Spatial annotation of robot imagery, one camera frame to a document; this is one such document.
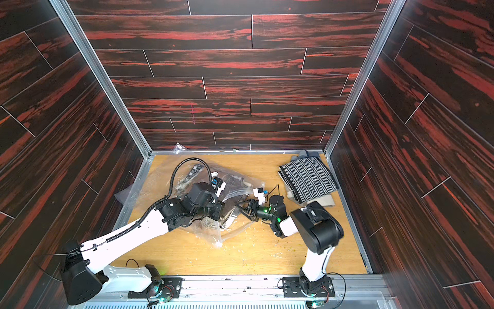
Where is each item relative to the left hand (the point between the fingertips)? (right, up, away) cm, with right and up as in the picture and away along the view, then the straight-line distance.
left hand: (226, 206), depth 76 cm
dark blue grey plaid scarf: (+43, +24, +38) cm, 62 cm away
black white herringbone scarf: (+41, +10, +22) cm, 48 cm away
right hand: (+5, -1, +10) cm, 11 cm away
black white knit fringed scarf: (-19, +15, +28) cm, 37 cm away
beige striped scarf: (+49, -1, +20) cm, 52 cm away
